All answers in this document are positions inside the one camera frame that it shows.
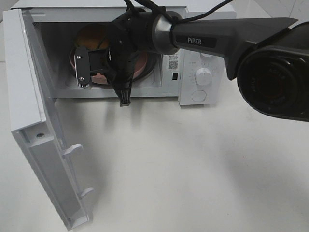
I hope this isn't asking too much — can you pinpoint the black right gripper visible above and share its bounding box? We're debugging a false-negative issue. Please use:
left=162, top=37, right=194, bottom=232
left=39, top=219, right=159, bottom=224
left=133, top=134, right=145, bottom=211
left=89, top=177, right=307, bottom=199
left=88, top=8, right=155, bottom=106

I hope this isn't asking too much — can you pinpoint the pink round plate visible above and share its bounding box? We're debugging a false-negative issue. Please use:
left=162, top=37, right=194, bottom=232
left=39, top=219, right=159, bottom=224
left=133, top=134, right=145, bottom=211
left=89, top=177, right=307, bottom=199
left=69, top=48, right=149, bottom=85

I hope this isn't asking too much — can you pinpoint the burger with lettuce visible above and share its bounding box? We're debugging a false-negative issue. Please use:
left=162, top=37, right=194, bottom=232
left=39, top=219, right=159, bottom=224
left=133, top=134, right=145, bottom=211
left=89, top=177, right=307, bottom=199
left=74, top=24, right=109, bottom=51

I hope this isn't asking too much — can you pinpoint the round white door button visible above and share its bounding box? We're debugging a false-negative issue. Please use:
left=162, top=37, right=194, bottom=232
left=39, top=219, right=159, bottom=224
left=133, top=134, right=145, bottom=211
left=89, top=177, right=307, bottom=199
left=192, top=90, right=207, bottom=102

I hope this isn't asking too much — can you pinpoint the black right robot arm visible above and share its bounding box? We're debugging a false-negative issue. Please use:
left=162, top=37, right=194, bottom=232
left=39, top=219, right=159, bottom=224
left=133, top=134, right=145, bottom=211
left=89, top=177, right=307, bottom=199
left=89, top=8, right=309, bottom=121

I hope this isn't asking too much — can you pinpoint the glass microwave turntable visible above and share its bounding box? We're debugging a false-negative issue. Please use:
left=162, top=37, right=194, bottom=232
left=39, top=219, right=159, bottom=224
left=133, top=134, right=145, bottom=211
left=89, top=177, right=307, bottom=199
left=133, top=53, right=156, bottom=82

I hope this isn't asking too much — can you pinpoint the white warning label sticker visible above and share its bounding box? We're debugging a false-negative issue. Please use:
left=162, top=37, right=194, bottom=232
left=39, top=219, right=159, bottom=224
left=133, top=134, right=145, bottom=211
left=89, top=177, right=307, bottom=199
left=167, top=53, right=179, bottom=71

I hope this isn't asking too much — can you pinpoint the white microwave oven body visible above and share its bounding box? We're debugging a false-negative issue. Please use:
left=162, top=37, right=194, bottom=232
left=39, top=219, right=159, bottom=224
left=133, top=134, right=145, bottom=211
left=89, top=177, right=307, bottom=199
left=11, top=0, right=226, bottom=105

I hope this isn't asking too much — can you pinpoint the lower white dial knob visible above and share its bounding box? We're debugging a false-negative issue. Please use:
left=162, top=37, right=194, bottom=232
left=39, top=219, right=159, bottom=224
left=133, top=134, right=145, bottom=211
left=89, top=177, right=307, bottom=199
left=195, top=68, right=212, bottom=86

